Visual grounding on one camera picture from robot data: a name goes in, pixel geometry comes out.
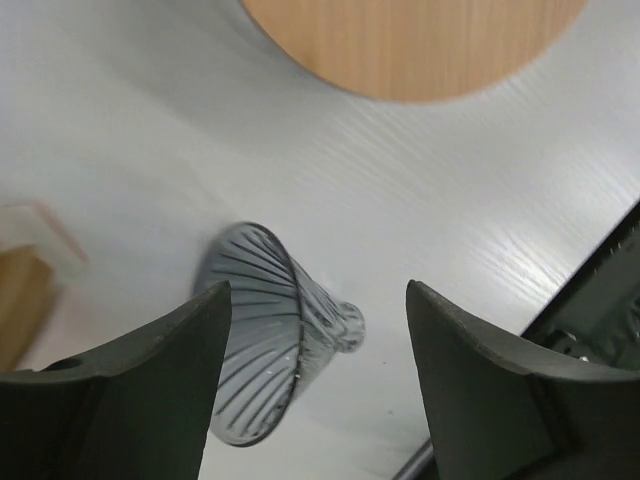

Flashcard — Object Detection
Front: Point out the coffee filter pack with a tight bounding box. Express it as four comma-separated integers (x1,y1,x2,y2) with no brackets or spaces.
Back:
1,201,88,372

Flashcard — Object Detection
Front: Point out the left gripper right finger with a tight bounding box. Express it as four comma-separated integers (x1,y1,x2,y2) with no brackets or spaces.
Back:
406,281,639,479

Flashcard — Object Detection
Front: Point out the grey glass dripper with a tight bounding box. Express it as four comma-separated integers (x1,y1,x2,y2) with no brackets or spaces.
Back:
192,222,366,447

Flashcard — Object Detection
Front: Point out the light wooden ring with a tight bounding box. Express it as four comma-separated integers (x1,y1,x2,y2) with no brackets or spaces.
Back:
238,0,591,104

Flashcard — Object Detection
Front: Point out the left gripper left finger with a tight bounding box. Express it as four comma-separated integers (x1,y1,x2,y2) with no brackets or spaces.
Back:
1,282,231,479

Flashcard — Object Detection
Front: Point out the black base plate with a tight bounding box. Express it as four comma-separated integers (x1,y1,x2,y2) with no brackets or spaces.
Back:
522,205,639,371

